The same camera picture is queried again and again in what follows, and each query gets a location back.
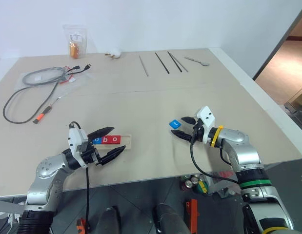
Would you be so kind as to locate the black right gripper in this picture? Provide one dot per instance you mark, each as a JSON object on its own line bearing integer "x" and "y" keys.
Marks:
{"x": 198, "y": 131}

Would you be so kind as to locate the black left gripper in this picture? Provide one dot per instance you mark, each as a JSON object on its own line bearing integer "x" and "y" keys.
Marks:
{"x": 89, "y": 156}

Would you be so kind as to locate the red letter block o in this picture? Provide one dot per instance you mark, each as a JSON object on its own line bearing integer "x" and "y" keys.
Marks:
{"x": 115, "y": 139}

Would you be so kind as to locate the blue letter block t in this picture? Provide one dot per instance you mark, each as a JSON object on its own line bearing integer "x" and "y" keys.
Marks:
{"x": 175, "y": 124}

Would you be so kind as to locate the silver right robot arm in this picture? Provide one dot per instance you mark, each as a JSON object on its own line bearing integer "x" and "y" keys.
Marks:
{"x": 246, "y": 153}

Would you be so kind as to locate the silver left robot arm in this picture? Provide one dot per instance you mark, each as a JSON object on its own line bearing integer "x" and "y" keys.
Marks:
{"x": 48, "y": 170}

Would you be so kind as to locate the red letter block b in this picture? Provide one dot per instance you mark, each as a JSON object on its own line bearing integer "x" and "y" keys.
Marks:
{"x": 106, "y": 140}

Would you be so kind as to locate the blue letter block o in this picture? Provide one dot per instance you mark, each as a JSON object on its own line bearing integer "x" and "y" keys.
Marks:
{"x": 98, "y": 141}

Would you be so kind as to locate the wooden letter tray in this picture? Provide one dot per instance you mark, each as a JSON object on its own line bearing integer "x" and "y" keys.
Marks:
{"x": 126, "y": 143}

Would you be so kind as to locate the drink can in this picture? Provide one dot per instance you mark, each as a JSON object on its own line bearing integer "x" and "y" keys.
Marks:
{"x": 188, "y": 184}

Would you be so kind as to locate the grey chopstick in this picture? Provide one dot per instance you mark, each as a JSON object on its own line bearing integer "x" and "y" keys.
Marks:
{"x": 183, "y": 66}

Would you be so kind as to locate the green and yellow object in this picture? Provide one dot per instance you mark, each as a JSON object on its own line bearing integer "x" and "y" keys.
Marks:
{"x": 203, "y": 187}

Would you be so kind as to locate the grey metal spoon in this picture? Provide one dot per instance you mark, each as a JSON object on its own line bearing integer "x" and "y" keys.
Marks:
{"x": 204, "y": 64}

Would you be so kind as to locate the black chopstick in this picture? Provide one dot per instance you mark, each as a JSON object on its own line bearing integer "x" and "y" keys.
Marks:
{"x": 174, "y": 61}
{"x": 162, "y": 63}

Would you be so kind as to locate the orange and black screwdriver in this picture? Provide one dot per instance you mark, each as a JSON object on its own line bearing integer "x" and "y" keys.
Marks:
{"x": 42, "y": 115}

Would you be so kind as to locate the silver metal chopstick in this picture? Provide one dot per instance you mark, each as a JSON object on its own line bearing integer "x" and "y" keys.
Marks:
{"x": 144, "y": 66}

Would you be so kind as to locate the orange clamp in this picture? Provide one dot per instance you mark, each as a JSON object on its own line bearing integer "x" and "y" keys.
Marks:
{"x": 191, "y": 212}
{"x": 82, "y": 225}

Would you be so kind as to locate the small white rounded object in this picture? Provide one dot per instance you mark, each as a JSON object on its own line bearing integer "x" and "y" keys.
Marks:
{"x": 115, "y": 53}

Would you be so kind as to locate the clear pouch with orange contents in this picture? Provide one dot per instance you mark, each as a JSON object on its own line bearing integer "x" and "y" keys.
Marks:
{"x": 76, "y": 41}

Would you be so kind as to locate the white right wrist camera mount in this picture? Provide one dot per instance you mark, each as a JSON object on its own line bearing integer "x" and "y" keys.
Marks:
{"x": 205, "y": 115}

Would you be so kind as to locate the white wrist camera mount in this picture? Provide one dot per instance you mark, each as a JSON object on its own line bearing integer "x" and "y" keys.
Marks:
{"x": 75, "y": 139}
{"x": 205, "y": 115}

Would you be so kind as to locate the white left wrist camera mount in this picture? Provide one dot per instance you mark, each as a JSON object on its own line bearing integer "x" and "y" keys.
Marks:
{"x": 75, "y": 139}

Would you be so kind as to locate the grey metal bracket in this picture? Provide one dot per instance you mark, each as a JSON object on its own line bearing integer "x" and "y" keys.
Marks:
{"x": 6, "y": 206}

